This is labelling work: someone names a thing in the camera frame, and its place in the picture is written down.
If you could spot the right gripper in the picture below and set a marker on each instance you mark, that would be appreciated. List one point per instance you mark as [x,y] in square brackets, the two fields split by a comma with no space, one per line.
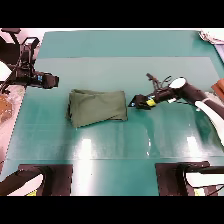
[142,101]

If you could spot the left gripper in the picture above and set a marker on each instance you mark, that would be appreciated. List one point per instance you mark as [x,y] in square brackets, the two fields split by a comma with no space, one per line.
[46,81]

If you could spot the green T-shirt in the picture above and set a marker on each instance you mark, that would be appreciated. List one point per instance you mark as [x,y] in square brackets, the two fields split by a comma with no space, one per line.
[96,106]

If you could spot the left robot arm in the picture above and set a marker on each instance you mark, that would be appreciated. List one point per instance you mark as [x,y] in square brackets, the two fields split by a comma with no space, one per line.
[20,75]

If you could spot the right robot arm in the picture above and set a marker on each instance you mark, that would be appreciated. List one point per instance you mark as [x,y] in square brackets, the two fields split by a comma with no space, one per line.
[190,91]

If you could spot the black office chair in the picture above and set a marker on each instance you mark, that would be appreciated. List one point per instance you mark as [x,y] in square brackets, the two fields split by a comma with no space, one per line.
[10,36]

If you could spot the heap of clothes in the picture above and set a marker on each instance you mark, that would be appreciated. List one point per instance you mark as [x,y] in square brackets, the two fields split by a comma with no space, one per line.
[213,36]

